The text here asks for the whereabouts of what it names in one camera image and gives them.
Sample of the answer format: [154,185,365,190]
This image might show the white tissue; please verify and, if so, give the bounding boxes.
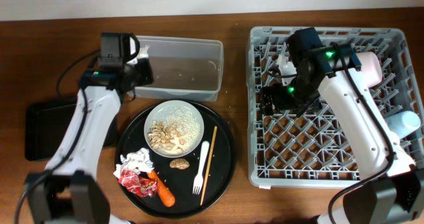
[113,148,154,178]
[127,45,150,65]

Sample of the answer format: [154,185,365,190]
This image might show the pink bowl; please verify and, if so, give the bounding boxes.
[356,52,383,87]

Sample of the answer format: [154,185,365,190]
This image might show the white cup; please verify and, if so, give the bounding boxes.
[385,111,421,139]

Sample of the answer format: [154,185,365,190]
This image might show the red snack wrapper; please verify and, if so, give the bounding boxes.
[119,170,158,197]

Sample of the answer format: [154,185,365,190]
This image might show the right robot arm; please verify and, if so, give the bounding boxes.
[260,41,423,223]

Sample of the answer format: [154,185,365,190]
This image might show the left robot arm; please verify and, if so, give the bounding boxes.
[14,58,153,223]

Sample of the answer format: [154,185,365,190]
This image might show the grey dishwasher rack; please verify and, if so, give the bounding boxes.
[246,27,423,189]

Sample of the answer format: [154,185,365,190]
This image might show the clear plastic bin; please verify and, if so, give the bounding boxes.
[129,36,224,102]

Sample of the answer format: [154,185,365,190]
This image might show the grey plate with food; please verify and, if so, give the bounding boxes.
[144,100,205,158]

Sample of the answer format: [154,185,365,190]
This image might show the black rectangular tray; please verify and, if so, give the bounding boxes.
[25,96,119,162]

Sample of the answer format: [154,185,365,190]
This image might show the walnut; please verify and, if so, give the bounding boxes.
[170,158,189,170]

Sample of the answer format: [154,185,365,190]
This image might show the wooden chopstick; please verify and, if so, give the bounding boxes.
[200,126,218,206]

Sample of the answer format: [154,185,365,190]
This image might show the round black tray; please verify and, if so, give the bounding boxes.
[120,101,237,219]

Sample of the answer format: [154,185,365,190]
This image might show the white plastic fork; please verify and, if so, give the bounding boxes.
[193,141,210,195]

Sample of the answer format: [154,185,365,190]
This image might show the orange carrot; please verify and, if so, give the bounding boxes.
[147,170,176,207]

